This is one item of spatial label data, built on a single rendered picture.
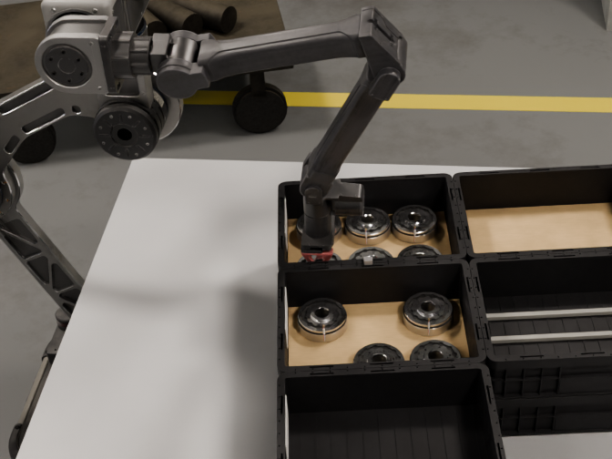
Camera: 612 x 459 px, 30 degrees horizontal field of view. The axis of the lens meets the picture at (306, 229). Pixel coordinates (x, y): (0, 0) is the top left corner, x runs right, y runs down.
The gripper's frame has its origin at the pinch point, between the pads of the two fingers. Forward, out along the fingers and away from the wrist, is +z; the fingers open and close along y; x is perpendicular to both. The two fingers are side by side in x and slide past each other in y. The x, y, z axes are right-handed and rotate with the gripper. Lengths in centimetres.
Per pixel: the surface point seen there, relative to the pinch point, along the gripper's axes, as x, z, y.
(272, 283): 12.6, 17.4, 10.9
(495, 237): -38.9, 3.6, 14.4
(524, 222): -45.4, 3.5, 19.8
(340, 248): -3.8, 4.1, 9.4
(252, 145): 43, 89, 164
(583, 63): -86, 88, 224
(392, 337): -16.6, 3.6, -18.6
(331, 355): -4.4, 3.8, -24.3
